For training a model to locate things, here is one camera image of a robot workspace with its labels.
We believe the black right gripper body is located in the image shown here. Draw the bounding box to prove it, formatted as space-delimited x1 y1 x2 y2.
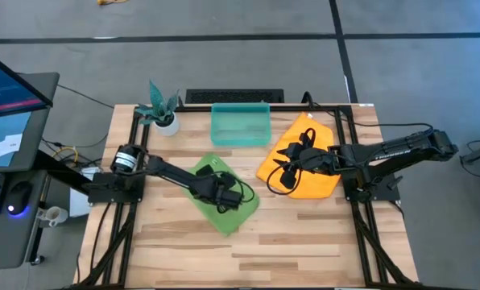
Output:
288 140 337 176

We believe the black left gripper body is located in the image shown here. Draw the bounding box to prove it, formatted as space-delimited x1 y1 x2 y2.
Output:
197 185 244 210

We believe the green microfiber towel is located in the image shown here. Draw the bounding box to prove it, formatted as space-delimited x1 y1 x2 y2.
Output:
182 151 261 238

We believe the orange microfiber towel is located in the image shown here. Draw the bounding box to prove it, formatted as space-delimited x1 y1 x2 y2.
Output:
255 111 341 201

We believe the teal translucent plastic basket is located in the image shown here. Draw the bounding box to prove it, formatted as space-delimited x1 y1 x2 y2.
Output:
209 101 272 147

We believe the artificial plant in white pot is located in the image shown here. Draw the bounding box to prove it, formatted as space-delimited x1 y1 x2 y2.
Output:
134 79 181 137

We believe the white box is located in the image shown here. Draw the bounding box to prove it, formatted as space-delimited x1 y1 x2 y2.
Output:
68 165 101 218

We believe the black cart support bar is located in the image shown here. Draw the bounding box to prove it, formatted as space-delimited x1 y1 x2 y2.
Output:
34 149 100 194

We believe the white cup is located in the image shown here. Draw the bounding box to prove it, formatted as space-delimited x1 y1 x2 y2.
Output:
36 205 69 228

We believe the black computer mouse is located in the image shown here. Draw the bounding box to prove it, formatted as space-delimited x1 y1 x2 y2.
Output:
2 180 34 218

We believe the grey computer cart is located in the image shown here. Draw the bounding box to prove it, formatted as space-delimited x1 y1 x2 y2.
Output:
0 71 60 271

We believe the white paper note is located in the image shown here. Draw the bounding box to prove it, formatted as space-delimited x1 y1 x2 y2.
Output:
0 133 23 159

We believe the computer monitor with blue screen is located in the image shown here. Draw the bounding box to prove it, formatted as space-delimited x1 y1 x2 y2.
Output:
0 47 55 121

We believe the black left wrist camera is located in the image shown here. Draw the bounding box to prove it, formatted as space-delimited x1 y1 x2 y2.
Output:
217 172 238 189

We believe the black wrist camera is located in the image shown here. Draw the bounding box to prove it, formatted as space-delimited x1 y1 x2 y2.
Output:
217 172 238 189
279 168 300 190

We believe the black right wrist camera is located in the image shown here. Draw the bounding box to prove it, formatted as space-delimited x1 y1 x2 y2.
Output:
279 168 300 190

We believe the black right camera cable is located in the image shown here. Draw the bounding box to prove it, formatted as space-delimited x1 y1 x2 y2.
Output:
266 127 317 197

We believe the black camera cable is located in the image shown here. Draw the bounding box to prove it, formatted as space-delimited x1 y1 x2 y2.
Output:
266 127 317 197
231 179 256 204

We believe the black left camera cable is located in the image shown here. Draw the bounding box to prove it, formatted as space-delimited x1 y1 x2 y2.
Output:
231 179 256 204

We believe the black aluminium table frame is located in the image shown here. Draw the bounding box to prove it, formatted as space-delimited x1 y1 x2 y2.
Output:
68 102 420 290

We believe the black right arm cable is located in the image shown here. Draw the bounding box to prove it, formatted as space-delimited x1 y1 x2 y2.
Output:
300 91 435 134

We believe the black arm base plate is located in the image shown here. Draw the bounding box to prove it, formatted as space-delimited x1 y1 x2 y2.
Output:
87 172 147 205
341 172 402 202

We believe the yellow cable by cart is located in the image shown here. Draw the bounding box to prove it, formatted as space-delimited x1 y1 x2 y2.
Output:
51 144 80 164

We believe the black floor cable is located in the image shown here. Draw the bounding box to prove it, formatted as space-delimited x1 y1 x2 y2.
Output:
56 83 115 110

